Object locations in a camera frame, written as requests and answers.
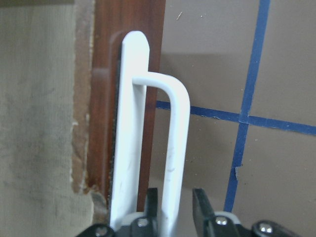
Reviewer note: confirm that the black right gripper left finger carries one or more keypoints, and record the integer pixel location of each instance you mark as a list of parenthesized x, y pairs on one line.
[(137, 224)]

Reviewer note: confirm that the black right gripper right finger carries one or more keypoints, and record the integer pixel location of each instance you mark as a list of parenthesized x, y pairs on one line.
[(210, 223)]

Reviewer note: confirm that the white drawer handle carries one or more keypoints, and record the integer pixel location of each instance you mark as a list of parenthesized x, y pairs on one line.
[(131, 136)]

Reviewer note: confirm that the wooden drawer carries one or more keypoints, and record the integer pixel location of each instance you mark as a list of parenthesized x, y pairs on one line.
[(59, 71)]

